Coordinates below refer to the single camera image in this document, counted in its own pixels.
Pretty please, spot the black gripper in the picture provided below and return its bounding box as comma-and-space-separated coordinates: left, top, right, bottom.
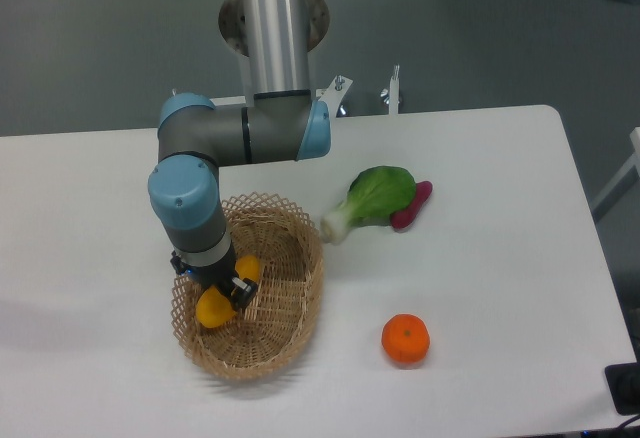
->
170, 250, 259, 311

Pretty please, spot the yellow mango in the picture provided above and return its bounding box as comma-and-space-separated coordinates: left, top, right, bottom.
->
195, 255, 261, 329

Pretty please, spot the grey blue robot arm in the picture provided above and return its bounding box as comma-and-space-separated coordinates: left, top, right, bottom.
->
147, 0, 331, 311

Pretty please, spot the woven wicker basket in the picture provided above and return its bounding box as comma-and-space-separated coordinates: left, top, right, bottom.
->
171, 192, 324, 380

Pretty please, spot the green bok choy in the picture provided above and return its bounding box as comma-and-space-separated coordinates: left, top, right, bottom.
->
320, 165, 417, 244

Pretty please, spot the orange tangerine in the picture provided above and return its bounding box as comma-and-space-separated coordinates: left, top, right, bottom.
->
381, 314, 431, 364

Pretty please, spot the red purple sweet potato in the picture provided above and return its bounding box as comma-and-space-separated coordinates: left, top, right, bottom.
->
390, 181, 433, 232

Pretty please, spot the black device at edge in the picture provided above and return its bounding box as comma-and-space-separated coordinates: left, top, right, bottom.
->
604, 362, 639, 416

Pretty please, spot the white furniture at right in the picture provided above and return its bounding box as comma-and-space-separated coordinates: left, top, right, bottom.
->
590, 127, 639, 223

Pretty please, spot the white metal base frame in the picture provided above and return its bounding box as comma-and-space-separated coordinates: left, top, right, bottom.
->
171, 64, 404, 127

